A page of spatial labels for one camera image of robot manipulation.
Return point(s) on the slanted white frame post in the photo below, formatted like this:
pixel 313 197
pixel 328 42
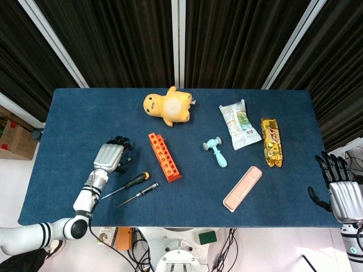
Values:
pixel 54 39
pixel 292 45

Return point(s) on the black tool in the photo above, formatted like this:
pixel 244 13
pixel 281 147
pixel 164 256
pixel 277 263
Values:
pixel 128 160

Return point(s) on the yellow plush toy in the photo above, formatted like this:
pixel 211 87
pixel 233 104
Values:
pixel 173 106

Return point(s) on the blue table cloth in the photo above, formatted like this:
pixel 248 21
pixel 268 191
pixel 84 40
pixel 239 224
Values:
pixel 195 198

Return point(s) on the white snack bag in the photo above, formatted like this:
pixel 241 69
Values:
pixel 239 124

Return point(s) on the orange tool holder rack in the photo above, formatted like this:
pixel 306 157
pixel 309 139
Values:
pixel 164 158

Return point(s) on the black pleated curtain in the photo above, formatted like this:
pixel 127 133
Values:
pixel 122 42

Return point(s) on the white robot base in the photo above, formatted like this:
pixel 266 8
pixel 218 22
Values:
pixel 175 252

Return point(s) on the orange box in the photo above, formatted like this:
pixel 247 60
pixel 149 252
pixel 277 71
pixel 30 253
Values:
pixel 124 239

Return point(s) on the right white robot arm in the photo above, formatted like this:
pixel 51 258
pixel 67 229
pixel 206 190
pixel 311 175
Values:
pixel 353 246

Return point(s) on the printed paper leaflet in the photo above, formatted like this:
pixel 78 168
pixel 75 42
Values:
pixel 107 235

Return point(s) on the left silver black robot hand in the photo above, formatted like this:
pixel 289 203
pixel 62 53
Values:
pixel 109 156

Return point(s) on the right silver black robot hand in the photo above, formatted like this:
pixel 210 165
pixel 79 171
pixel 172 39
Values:
pixel 344 198

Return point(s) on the pink oblong case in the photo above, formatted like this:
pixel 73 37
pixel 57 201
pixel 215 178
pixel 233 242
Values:
pixel 242 190

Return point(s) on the gold snack pack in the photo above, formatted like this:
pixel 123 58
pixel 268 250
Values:
pixel 272 141

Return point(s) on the light blue toy hammer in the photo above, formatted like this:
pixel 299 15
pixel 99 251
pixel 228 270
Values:
pixel 218 156

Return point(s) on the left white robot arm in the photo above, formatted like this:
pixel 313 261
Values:
pixel 85 198

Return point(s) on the white sneaker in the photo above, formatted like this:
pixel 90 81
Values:
pixel 55 248

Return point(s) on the silver black precision screwdriver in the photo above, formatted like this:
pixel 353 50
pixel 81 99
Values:
pixel 147 188

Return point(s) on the upright white frame post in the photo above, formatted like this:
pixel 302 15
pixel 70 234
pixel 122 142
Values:
pixel 178 42

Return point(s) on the cardboard box with red tape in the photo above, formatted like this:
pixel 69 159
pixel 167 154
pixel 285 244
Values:
pixel 17 141

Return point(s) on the green block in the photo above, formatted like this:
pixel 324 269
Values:
pixel 207 237

